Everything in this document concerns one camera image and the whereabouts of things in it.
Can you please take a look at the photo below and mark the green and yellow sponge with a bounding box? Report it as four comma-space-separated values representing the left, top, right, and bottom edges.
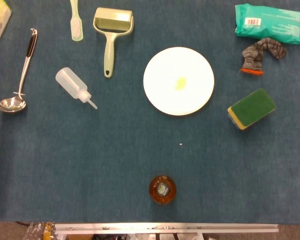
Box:
227, 87, 277, 131

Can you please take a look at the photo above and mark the white round plate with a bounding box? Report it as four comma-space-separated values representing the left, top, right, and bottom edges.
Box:
143, 46, 215, 117

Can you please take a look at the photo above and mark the steel ladle with black grip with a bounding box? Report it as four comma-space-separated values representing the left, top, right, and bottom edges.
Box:
0, 28, 39, 114

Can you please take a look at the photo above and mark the translucent plastic squeeze bottle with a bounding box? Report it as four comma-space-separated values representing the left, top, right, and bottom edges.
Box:
55, 66, 99, 110

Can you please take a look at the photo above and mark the teal felt table mat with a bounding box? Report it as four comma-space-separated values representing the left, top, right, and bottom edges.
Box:
0, 0, 300, 222

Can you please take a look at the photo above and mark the crinkled clear plastic bag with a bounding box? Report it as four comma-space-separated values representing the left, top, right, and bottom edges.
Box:
22, 221, 56, 240

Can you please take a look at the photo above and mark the small pale green brush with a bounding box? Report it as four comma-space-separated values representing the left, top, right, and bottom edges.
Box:
69, 0, 85, 42

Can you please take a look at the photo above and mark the pale green lint roller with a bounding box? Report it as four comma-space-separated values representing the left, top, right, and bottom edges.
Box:
92, 7, 135, 79

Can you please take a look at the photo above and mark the grey striped sock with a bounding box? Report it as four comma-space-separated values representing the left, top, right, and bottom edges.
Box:
239, 37, 288, 76

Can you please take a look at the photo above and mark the green wet wipes pack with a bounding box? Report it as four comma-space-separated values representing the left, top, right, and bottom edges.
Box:
234, 3, 300, 46

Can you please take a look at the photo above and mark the aluminium frame rail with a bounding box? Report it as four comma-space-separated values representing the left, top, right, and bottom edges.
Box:
54, 223, 279, 235

